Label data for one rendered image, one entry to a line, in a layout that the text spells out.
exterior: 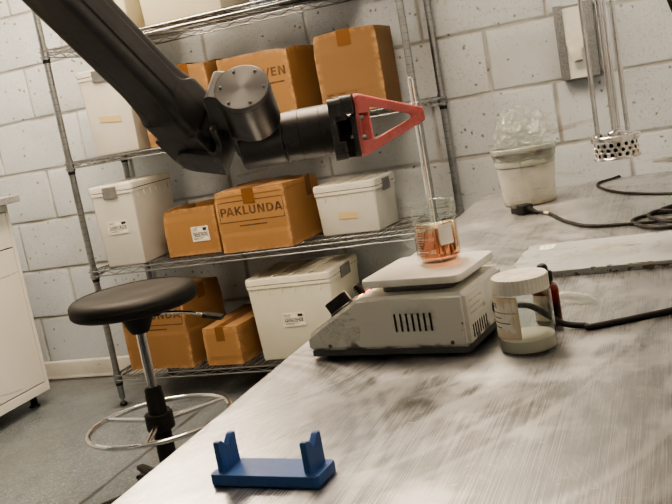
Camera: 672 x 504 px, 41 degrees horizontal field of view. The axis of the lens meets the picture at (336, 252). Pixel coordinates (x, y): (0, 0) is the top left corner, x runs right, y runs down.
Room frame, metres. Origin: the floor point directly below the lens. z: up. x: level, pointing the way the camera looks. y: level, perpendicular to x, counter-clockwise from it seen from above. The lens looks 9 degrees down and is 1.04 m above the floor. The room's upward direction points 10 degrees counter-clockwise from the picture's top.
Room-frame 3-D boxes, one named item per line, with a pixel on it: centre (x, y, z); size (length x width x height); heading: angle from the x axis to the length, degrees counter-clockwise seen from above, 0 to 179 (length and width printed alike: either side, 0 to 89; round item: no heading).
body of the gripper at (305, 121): (1.01, 0.00, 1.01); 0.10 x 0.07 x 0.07; 174
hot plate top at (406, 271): (1.01, -0.10, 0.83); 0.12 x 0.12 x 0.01; 61
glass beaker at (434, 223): (1.01, -0.11, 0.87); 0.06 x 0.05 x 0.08; 48
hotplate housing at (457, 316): (1.02, -0.08, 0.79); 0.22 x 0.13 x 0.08; 61
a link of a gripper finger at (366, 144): (1.01, -0.08, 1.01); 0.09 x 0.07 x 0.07; 84
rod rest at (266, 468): (0.69, 0.08, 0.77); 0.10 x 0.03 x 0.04; 63
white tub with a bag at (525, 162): (1.95, -0.44, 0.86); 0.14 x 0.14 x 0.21
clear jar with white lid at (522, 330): (0.91, -0.18, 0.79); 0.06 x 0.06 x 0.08
